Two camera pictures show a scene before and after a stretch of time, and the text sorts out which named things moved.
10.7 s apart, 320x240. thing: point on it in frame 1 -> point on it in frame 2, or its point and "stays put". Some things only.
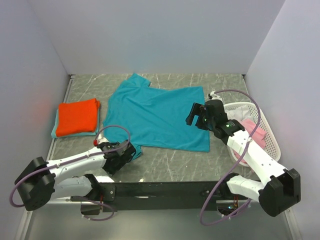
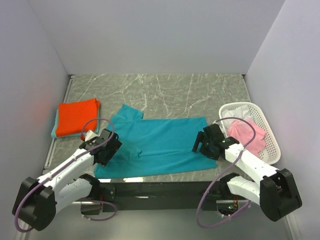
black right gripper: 196,109 -> 201,138
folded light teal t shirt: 54,135 stays put
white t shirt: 239,113 stays put
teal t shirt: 145,116 -> 154,146
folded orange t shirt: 78,117 stays put
